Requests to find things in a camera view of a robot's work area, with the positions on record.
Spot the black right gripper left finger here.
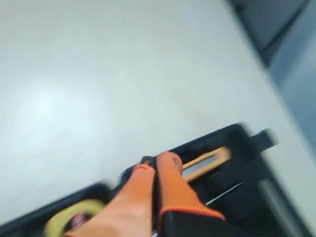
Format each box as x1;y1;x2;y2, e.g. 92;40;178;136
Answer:
64;164;155;237

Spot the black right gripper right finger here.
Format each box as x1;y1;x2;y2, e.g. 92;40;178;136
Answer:
157;152;225;237

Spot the black plastic tool case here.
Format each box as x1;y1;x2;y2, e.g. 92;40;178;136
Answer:
0;124;311;237

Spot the yellow utility knife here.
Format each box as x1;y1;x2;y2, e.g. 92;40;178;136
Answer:
182;147;231;182

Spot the yellow measuring tape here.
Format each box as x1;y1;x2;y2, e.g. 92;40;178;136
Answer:
43;199;106;237

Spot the white backdrop curtain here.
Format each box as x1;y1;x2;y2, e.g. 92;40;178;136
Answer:
226;0;316;129

